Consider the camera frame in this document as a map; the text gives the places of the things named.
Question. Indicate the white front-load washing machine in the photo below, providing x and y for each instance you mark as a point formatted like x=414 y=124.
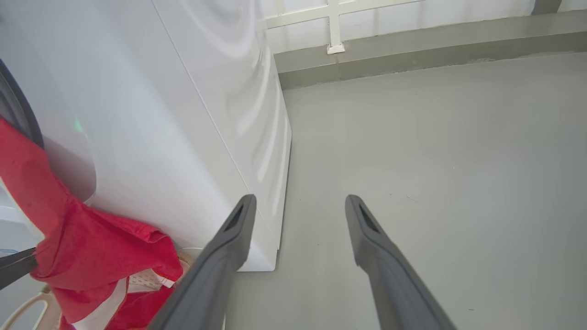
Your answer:
x=160 y=114

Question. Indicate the black round glass washer door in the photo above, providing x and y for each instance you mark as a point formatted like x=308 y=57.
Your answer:
x=18 y=110

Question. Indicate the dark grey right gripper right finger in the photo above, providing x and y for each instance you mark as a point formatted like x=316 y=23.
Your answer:
x=394 y=293

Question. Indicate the grey concrete curb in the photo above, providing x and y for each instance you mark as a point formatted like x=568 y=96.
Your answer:
x=412 y=50

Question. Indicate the cream perforated basket brown rim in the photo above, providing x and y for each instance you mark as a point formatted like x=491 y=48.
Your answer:
x=27 y=309

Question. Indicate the white fence post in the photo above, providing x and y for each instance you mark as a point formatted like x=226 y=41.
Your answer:
x=335 y=27

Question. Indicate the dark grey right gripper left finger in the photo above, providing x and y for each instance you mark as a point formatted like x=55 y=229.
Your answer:
x=206 y=293

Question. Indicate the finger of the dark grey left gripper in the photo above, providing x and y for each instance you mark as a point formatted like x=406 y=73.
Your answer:
x=16 y=268

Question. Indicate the red and white garment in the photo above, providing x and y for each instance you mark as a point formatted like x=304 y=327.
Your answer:
x=91 y=256

